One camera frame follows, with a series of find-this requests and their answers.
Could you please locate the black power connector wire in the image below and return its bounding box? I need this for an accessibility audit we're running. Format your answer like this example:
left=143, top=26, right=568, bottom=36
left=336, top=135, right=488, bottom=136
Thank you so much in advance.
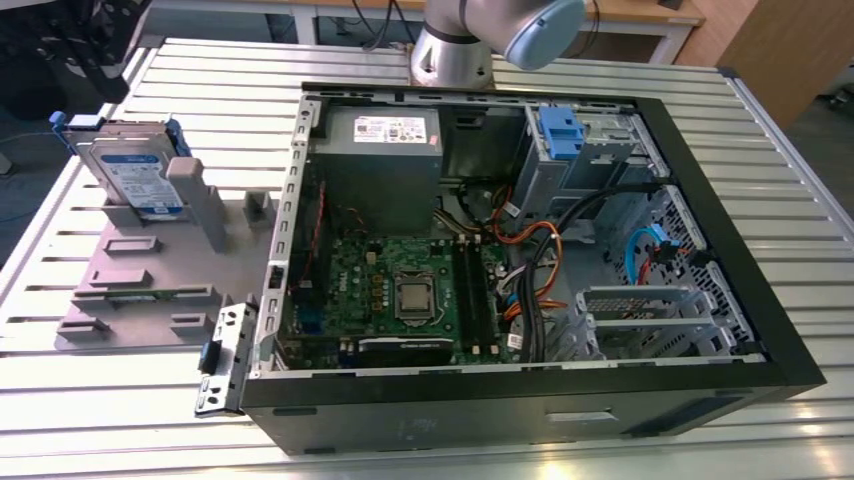
left=650, top=242, right=708, bottom=274

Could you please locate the green motherboard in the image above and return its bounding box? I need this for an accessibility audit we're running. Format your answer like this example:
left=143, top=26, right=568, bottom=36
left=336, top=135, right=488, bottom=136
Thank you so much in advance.
left=283, top=234, right=528, bottom=369

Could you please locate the yellow wire bundle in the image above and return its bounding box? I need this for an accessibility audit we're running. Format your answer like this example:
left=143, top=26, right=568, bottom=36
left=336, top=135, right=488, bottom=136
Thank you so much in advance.
left=432, top=207, right=482, bottom=236

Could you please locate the metal disk bay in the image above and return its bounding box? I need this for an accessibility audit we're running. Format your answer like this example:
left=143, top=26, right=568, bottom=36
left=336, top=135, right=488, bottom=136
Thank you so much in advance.
left=572, top=284, right=742, bottom=361

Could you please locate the grey parts rack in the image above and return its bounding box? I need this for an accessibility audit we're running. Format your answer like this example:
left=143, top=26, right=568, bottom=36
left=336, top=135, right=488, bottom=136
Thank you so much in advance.
left=52, top=157, right=279, bottom=354

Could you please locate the grey power supply unit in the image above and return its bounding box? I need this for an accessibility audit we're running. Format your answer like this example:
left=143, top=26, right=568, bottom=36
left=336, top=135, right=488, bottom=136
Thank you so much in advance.
left=309, top=105, right=447, bottom=239

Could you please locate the black case fan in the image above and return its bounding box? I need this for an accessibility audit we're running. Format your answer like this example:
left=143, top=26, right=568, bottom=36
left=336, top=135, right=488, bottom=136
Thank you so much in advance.
left=292, top=172, right=328, bottom=296

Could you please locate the blue plastic drive latch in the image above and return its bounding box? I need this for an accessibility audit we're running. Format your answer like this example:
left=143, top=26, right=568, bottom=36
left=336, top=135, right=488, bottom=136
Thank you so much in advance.
left=539, top=107, right=583, bottom=161

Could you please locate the orange wire bundle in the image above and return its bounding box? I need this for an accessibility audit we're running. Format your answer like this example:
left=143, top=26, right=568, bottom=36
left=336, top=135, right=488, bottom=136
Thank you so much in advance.
left=492, top=187, right=568, bottom=321

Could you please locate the CPU socket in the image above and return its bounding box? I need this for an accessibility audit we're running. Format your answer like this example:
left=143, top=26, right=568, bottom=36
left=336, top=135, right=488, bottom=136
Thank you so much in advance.
left=388, top=268, right=447, bottom=327

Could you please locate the black hanging cable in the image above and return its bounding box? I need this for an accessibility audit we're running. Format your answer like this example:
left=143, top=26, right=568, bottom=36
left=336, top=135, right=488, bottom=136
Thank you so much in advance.
left=571, top=0, right=603, bottom=57
left=349, top=0, right=415, bottom=51

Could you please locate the blue data wire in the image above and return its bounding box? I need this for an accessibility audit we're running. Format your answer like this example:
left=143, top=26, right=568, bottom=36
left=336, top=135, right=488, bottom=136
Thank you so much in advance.
left=624, top=224, right=668, bottom=286

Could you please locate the wooden desk white frame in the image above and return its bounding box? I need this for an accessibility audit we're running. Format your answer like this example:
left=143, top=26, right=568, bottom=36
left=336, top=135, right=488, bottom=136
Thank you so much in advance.
left=92, top=0, right=708, bottom=64

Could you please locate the hard disk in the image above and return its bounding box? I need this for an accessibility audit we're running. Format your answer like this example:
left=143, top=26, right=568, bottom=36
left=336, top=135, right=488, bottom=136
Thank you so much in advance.
left=49, top=112, right=195, bottom=219

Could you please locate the metal card retention bracket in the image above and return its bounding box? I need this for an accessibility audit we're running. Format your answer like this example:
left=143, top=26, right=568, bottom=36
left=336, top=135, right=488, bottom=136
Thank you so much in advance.
left=192, top=301, right=260, bottom=419

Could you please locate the metal drive cage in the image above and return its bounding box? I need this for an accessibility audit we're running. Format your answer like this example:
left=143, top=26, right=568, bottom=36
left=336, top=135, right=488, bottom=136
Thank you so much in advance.
left=512, top=104, right=668, bottom=216

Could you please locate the blue floor cable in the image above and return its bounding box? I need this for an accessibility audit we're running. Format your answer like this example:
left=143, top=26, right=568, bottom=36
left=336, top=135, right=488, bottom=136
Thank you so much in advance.
left=0, top=130, right=55, bottom=147

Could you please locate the wooden cabinet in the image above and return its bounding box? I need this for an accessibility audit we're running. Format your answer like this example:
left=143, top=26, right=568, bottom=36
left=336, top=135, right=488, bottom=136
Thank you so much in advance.
left=676, top=0, right=854, bottom=131

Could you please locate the green RAM stick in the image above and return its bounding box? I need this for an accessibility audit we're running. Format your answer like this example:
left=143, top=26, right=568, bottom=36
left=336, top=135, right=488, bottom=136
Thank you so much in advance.
left=105, top=292, right=181, bottom=304

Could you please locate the black office chair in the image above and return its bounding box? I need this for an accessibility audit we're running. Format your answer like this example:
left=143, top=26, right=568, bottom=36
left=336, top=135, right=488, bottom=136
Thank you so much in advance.
left=0, top=59, right=68, bottom=121

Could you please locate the black RAM slot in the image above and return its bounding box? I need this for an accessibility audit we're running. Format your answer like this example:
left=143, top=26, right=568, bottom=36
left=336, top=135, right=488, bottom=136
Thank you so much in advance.
left=470, top=234, right=500, bottom=354
left=452, top=234, right=486, bottom=356

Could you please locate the black graphics card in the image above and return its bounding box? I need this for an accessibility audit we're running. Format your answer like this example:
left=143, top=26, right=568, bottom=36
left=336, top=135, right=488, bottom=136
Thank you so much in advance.
left=356, top=337, right=455, bottom=369

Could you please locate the black open PC case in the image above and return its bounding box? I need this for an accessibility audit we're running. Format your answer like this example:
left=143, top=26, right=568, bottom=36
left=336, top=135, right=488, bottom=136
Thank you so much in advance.
left=192, top=82, right=829, bottom=457

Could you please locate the silver CPU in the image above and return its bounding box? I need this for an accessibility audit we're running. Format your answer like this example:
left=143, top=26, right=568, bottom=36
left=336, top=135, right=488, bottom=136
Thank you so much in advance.
left=398, top=282, right=435, bottom=314

